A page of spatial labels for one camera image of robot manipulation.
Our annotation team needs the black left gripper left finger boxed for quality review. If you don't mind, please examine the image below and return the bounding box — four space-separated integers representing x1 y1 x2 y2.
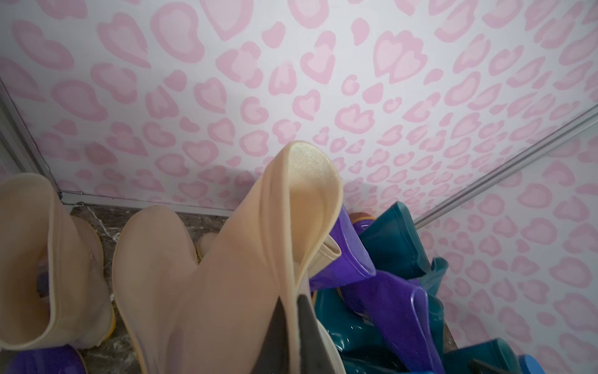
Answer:
252 299 290 374

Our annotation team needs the blue rain boot upright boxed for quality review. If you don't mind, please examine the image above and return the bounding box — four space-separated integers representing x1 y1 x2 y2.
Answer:
518 355 546 374

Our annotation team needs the purple rain boot lying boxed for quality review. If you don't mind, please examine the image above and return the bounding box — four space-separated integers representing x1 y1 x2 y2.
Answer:
309 206 376 291

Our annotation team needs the dark green rain boot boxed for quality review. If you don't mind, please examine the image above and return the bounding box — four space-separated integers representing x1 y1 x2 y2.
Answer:
316 289 523 373
350 201 449 296

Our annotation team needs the right aluminium corner post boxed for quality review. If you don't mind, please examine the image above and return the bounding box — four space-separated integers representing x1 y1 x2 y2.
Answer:
414 105 597 229

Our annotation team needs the dark green rain boot front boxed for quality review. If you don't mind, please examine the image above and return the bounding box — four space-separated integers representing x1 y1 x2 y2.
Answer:
316 289 523 373

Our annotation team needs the aluminium corner frame post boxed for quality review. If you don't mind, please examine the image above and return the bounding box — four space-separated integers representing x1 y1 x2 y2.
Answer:
1 83 61 196

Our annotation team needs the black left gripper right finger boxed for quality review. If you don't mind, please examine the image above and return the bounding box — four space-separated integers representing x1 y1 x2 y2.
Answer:
297 295 333 374

